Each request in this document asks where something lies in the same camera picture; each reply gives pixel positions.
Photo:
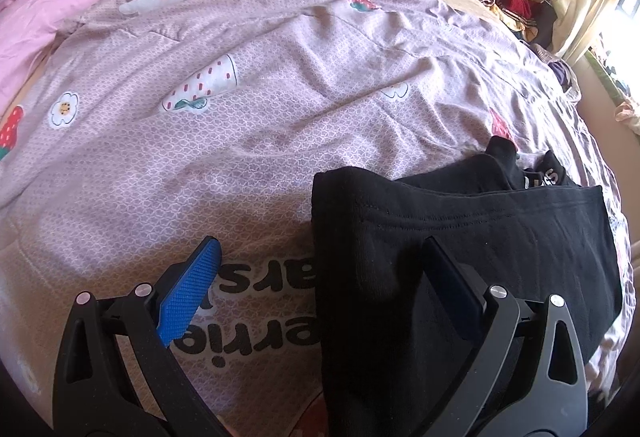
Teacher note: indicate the pink and blue floral quilt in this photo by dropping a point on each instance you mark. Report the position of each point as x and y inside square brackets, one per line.
[60, 2]

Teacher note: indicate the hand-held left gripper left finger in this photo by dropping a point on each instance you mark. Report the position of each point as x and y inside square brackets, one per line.
[192, 287]

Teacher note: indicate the lilac printed blanket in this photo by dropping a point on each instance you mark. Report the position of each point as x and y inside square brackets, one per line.
[250, 132]

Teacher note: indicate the purple cloth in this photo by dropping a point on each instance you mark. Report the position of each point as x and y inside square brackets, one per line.
[565, 77]

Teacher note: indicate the black garment with white print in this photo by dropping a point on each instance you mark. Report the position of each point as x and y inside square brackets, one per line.
[545, 169]

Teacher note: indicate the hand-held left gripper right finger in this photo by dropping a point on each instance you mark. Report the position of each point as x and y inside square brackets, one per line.
[456, 278]

